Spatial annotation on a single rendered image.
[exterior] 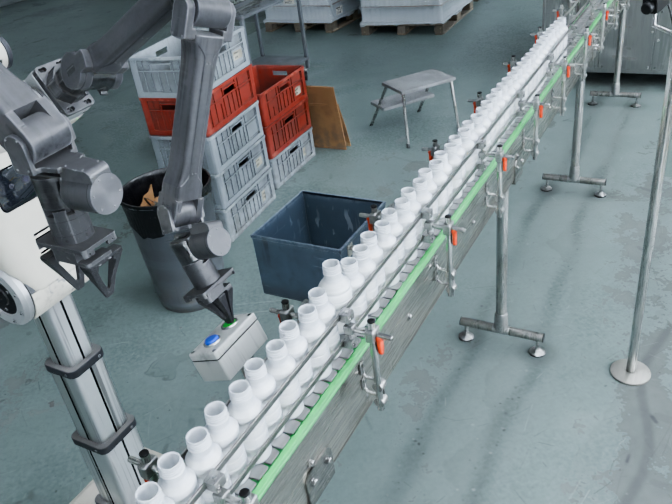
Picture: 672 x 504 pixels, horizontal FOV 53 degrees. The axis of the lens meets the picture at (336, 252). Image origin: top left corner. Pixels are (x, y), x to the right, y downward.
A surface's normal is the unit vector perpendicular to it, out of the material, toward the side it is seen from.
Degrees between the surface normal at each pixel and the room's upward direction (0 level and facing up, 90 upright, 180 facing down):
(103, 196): 90
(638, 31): 90
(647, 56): 90
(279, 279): 90
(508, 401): 0
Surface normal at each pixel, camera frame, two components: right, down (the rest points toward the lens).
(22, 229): 0.88, 0.15
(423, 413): -0.12, -0.85
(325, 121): -0.41, 0.66
